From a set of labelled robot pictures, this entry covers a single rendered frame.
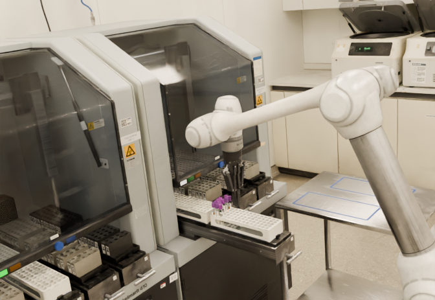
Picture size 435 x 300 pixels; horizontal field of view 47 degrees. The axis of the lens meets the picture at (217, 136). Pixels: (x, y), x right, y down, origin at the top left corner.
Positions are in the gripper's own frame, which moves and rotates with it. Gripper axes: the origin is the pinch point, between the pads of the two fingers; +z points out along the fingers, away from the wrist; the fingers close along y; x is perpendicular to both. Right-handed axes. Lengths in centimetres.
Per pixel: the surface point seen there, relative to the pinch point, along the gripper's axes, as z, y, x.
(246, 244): 15.6, -6.6, -8.7
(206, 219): 10.7, -4.8, 13.4
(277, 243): 12.7, -4.1, -21.3
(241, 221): 7.8, -3.7, -4.4
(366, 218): 12, 29, -42
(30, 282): 9, -75, 32
